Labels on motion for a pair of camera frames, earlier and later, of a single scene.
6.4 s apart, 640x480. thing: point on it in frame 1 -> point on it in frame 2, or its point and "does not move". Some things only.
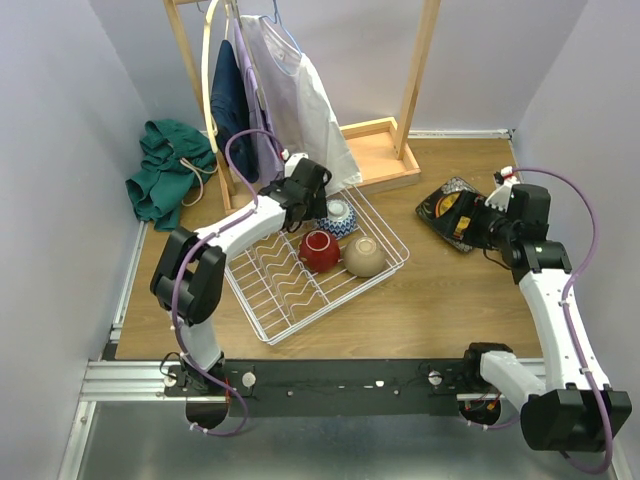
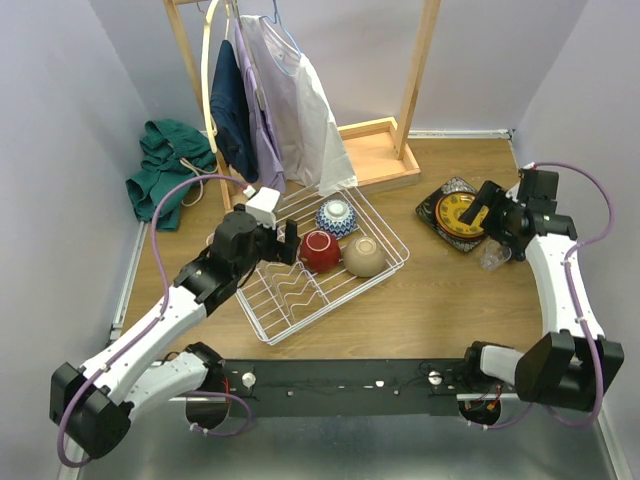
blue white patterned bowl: [340, 220] does not move
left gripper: [304, 215] -> [273, 242]
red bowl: [319, 251] does not move
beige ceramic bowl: [364, 256] does not move
